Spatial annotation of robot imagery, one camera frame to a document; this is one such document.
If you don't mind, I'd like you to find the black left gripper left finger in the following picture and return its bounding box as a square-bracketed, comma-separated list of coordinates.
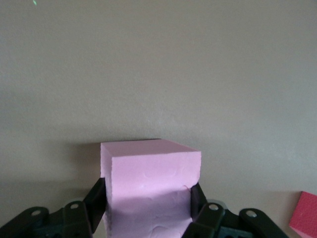
[0, 177, 107, 238]

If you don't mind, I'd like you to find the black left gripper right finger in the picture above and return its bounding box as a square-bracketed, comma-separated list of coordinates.
[180, 184, 288, 238]

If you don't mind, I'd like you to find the pink foam cube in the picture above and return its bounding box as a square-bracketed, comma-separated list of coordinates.
[100, 138, 202, 238]

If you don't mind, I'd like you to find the red foam cube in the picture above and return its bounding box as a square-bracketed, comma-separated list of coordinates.
[288, 190, 317, 238]

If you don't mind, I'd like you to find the brown table mat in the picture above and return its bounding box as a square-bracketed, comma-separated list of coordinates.
[0, 0, 317, 238]

